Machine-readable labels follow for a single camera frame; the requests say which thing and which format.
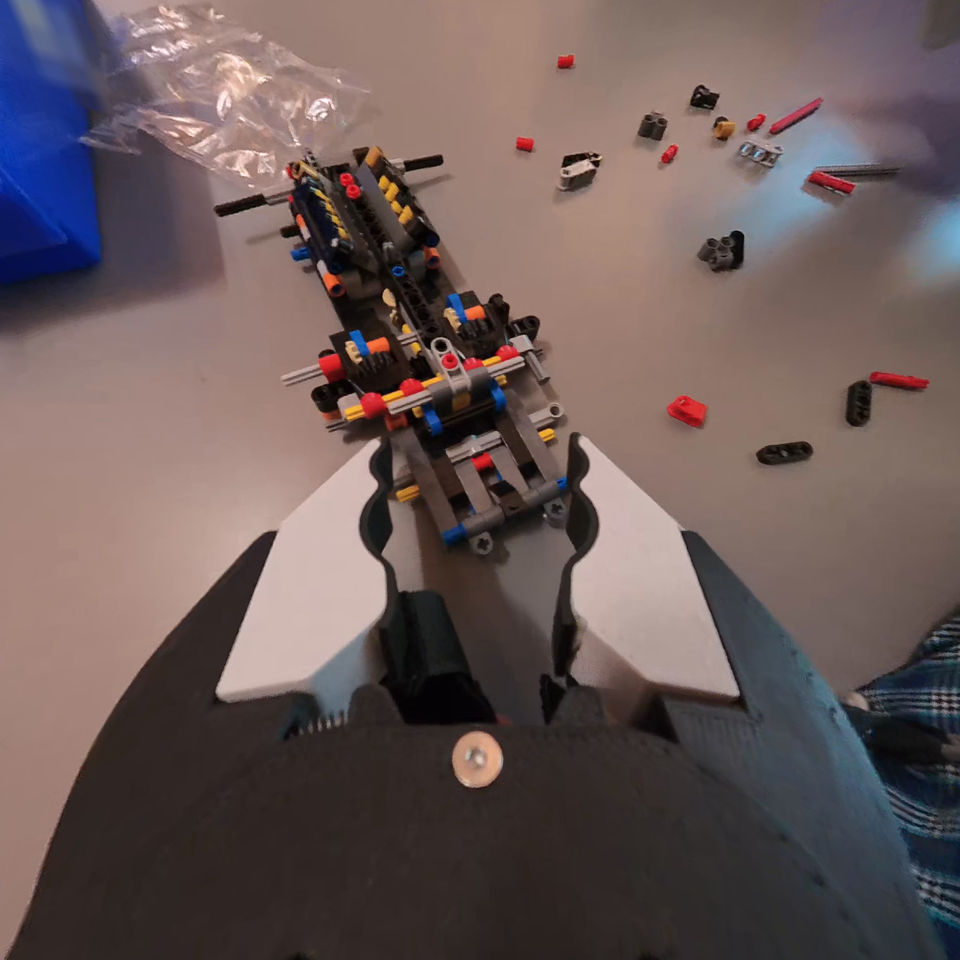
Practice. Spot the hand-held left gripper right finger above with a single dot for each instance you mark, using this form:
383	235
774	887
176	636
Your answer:
652	600

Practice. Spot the light grey lego beam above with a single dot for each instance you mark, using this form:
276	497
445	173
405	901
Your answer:
760	154

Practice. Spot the person's plaid shirt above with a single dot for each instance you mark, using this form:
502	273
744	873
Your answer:
922	825

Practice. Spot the dark grey lego connector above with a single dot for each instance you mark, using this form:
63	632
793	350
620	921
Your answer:
654	125

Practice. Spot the long grey lego axle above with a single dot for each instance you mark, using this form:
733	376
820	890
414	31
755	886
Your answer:
855	169

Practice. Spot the clear plastic bag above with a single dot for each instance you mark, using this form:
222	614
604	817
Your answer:
225	97

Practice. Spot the grey and black lego connector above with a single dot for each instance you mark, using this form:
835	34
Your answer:
720	251

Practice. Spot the orange lego piece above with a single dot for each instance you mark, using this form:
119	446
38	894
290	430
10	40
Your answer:
474	311

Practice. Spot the blue plastic bin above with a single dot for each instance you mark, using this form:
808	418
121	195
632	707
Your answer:
45	150

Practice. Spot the small grey lego connector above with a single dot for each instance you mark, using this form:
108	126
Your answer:
574	176

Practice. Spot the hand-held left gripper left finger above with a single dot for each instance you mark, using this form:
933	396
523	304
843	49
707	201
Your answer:
307	600

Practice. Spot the black lego gear assembly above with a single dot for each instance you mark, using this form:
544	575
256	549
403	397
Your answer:
480	326

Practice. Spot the long red lego axle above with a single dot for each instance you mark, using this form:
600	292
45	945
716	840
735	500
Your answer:
795	115

